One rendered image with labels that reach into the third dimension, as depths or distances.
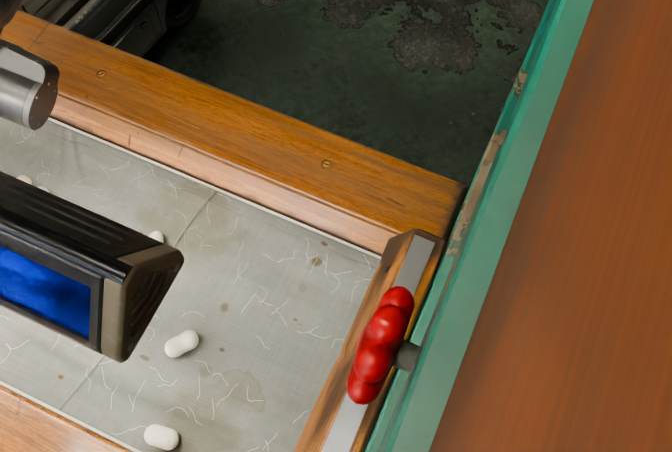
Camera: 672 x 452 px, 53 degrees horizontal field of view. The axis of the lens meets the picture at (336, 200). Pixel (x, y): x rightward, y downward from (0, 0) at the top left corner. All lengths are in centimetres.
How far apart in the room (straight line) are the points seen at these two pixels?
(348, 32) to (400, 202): 116
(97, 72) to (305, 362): 45
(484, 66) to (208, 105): 114
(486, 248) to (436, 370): 4
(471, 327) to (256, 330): 56
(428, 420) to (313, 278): 58
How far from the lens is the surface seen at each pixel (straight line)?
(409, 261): 66
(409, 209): 79
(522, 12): 203
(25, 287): 46
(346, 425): 62
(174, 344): 76
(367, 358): 23
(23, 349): 83
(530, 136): 25
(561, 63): 28
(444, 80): 184
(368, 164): 81
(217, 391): 76
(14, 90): 74
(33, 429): 78
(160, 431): 74
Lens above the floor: 148
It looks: 65 degrees down
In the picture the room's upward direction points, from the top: 2 degrees clockwise
